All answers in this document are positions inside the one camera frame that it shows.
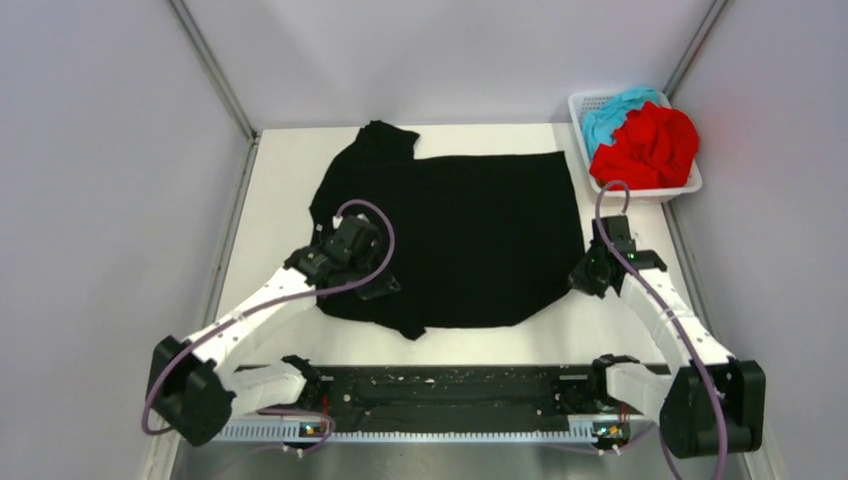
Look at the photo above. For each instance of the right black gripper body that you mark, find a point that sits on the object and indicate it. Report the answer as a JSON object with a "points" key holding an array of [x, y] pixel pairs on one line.
{"points": [[586, 274]]}

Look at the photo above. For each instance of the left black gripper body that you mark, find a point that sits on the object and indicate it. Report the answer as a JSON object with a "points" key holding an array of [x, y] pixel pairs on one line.
{"points": [[363, 267]]}

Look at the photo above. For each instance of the black t shirt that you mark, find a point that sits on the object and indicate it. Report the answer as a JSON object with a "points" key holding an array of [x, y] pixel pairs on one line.
{"points": [[482, 241]]}

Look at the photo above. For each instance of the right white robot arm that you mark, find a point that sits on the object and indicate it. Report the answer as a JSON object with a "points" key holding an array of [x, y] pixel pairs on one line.
{"points": [[709, 401]]}

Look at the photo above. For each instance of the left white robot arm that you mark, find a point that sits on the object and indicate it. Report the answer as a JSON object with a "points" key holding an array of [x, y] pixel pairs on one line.
{"points": [[196, 385]]}

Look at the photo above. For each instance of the red t shirt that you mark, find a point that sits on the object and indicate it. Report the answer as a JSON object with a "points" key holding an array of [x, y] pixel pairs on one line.
{"points": [[654, 148]]}

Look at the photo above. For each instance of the blue t shirt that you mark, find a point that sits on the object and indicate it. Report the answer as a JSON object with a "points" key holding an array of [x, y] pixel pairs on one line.
{"points": [[603, 115]]}

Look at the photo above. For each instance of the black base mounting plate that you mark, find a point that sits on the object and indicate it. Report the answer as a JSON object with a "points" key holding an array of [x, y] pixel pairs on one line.
{"points": [[441, 399]]}

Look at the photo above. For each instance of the white slotted cable duct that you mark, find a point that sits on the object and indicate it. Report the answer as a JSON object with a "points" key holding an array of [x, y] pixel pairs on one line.
{"points": [[302, 431]]}

